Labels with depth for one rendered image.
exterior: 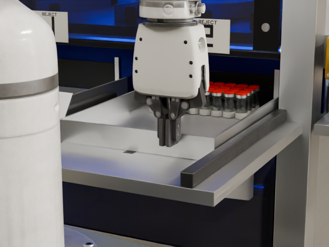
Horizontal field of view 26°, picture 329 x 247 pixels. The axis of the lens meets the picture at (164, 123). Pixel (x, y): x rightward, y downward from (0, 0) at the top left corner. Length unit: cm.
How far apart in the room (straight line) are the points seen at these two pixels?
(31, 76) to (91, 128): 45
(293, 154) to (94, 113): 36
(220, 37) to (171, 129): 33
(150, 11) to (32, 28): 32
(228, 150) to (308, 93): 28
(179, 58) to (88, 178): 20
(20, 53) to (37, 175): 11
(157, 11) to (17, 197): 37
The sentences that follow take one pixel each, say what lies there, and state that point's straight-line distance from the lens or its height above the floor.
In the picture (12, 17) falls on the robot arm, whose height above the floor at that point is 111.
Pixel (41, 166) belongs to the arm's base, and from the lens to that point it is 67.
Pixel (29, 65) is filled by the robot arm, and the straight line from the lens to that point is 64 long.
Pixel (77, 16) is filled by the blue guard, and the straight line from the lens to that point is 141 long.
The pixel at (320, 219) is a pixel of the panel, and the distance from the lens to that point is 142.
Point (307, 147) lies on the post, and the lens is 126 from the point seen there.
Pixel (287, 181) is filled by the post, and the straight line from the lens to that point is 129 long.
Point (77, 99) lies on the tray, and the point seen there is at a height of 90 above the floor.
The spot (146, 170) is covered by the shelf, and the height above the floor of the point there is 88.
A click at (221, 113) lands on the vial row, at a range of 126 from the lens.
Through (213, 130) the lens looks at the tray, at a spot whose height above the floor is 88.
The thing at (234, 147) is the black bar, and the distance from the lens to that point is 102.
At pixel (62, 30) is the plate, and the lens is 143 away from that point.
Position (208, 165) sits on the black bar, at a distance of 94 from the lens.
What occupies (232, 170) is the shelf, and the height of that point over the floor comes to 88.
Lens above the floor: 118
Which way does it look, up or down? 14 degrees down
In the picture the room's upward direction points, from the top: straight up
